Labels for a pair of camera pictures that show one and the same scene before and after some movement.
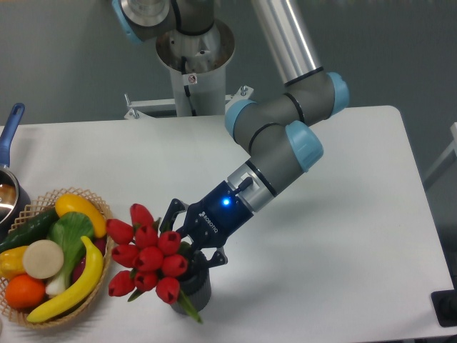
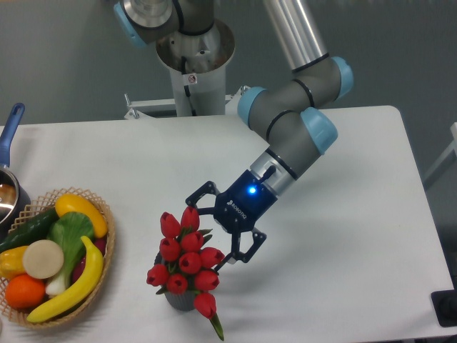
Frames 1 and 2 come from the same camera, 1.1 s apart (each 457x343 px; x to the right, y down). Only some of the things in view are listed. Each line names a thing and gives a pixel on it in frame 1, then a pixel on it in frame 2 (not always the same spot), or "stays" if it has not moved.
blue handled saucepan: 14,196 stays
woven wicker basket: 36,208 stays
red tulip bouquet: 155,260 -> 186,265
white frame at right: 451,148 stays
